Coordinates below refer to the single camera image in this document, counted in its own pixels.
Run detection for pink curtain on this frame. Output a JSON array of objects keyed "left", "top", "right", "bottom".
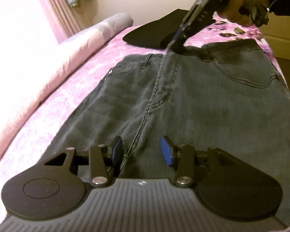
[{"left": 31, "top": 0, "right": 88, "bottom": 44}]

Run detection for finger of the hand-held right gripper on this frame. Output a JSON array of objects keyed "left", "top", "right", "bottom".
[{"left": 167, "top": 32, "right": 192, "bottom": 54}]

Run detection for long rolled blanket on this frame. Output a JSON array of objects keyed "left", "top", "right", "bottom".
[{"left": 0, "top": 13, "right": 134, "bottom": 172}]

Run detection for pink floral bed sheet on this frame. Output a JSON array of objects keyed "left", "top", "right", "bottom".
[{"left": 0, "top": 12, "right": 281, "bottom": 224}]

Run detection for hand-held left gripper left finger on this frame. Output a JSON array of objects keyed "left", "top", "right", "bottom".
[{"left": 44, "top": 136, "right": 124, "bottom": 188}]

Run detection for person's right hand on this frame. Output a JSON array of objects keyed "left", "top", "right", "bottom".
[{"left": 217, "top": 0, "right": 269, "bottom": 26}]

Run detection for cream door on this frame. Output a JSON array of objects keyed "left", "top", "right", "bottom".
[{"left": 258, "top": 12, "right": 290, "bottom": 60}]

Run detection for dark grey jeans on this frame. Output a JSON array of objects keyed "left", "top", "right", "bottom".
[{"left": 51, "top": 39, "right": 290, "bottom": 228}]

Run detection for black cloth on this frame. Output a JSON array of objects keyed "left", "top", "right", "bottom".
[{"left": 122, "top": 8, "right": 209, "bottom": 50}]

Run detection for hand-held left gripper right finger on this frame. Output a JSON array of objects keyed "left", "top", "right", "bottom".
[{"left": 161, "top": 136, "right": 230, "bottom": 188}]

